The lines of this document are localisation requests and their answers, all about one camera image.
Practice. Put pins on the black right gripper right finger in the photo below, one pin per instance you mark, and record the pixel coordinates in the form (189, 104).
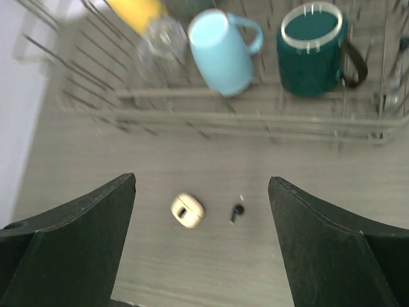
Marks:
(334, 257)

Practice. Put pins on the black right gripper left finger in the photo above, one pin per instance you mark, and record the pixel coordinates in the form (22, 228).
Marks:
(68, 255)

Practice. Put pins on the black earbud alone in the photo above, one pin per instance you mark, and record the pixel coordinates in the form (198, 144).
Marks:
(238, 210)

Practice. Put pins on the beige earbud charging case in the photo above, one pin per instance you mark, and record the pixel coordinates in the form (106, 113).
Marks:
(187, 210)

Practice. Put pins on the dark teal mug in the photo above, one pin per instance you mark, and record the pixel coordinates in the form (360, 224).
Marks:
(314, 53)

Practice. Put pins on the clear glass cup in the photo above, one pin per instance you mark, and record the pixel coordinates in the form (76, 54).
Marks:
(160, 53)

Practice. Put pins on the light blue mug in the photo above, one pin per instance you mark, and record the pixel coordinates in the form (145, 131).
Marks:
(222, 45)

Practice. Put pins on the yellow cup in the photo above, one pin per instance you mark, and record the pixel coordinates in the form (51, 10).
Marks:
(138, 13)

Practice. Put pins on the grey-green mug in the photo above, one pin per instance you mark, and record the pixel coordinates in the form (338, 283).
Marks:
(190, 7)

